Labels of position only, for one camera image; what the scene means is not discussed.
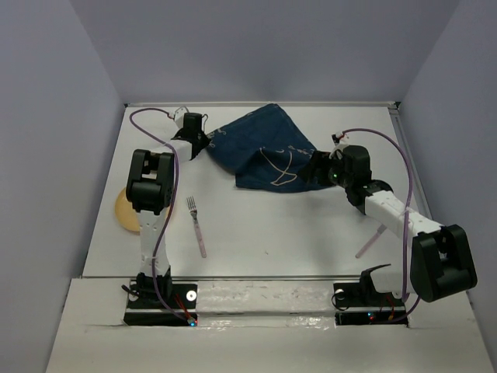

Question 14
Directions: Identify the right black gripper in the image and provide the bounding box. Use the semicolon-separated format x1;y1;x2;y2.
294;150;352;190

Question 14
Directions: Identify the blue fish placemat cloth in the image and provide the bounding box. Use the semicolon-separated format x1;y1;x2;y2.
207;103;323;193

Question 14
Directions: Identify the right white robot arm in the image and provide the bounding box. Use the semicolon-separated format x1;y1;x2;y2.
297;145;478;302

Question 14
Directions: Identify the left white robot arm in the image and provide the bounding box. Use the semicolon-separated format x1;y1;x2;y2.
125;108;210;309

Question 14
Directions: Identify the yellow plate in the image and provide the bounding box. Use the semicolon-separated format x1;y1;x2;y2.
114;188;141;235

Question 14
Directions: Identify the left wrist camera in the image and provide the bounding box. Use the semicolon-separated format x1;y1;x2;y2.
169;106;189;128

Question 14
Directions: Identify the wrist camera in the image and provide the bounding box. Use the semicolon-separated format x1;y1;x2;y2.
332;131;349;151
169;106;189;128

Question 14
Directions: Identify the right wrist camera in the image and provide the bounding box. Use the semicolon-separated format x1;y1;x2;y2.
332;131;349;151

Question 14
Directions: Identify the pink handled fork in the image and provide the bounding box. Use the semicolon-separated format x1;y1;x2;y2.
186;196;207;259

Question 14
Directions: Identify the pink handled knife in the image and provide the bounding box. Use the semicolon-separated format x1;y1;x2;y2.
355;225;387;259

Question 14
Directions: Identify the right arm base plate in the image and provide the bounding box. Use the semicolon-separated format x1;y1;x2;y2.
331;264;408;326

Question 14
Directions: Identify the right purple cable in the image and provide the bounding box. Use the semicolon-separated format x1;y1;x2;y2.
343;127;422;322

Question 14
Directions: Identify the purple cable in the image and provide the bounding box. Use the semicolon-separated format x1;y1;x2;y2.
129;107;195;322
343;127;422;322

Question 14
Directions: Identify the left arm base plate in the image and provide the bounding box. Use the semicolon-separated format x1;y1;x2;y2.
121;280;198;327

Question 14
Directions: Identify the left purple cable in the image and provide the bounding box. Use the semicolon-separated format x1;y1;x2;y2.
129;107;195;322

